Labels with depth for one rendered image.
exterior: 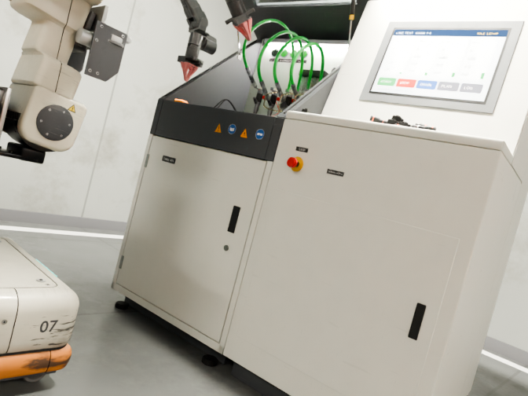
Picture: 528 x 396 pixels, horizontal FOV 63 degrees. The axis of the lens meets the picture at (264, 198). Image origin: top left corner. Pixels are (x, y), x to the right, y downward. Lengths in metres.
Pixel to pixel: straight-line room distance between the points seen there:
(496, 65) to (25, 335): 1.62
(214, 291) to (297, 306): 0.36
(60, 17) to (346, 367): 1.31
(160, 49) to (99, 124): 0.80
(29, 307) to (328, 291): 0.84
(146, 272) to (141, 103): 2.06
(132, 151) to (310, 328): 2.64
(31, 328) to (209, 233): 0.70
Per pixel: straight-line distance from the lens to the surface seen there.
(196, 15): 2.00
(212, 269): 1.68
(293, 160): 1.46
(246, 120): 1.66
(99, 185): 3.67
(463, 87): 1.65
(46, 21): 1.47
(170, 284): 1.84
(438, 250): 1.29
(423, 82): 1.69
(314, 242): 1.43
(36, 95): 1.39
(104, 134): 3.62
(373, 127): 1.40
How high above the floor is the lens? 0.72
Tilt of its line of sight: 2 degrees down
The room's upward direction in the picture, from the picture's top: 15 degrees clockwise
